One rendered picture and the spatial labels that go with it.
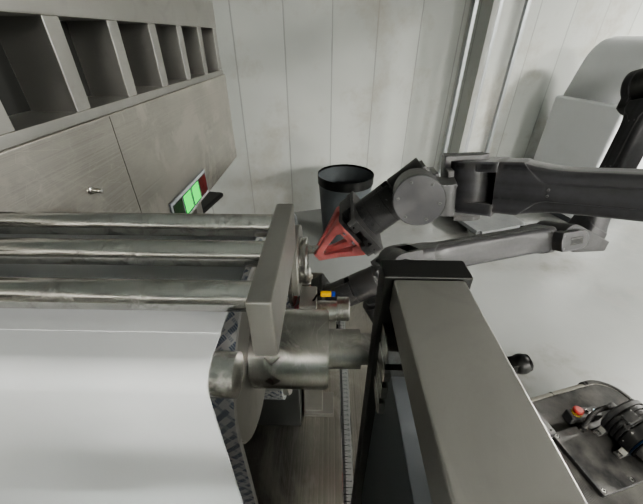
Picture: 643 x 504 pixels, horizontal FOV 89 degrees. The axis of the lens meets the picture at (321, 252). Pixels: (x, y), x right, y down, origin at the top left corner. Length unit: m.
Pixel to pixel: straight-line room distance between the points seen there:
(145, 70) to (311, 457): 0.89
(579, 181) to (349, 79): 2.96
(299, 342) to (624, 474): 1.59
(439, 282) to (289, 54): 3.01
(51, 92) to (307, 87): 2.67
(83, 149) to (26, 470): 0.47
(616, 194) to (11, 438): 0.50
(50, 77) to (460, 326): 0.63
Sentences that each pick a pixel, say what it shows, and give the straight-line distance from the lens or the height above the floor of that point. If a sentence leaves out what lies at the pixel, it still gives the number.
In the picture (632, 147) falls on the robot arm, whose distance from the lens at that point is 0.97.
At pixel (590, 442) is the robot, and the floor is 0.26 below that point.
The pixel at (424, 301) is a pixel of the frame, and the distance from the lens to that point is 0.18.
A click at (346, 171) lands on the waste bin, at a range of 3.06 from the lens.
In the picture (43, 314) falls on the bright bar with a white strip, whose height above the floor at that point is 1.44.
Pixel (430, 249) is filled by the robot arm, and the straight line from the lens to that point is 0.65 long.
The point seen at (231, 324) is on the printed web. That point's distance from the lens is 0.22.
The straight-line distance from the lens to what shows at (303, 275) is 0.50.
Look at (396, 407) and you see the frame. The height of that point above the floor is 1.38.
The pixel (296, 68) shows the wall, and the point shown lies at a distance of 3.17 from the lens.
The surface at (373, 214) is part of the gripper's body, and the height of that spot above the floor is 1.35.
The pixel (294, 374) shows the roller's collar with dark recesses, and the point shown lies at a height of 1.34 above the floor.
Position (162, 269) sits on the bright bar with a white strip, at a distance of 0.22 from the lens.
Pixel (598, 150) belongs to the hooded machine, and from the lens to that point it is 3.86.
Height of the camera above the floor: 1.55
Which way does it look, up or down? 33 degrees down
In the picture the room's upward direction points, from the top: straight up
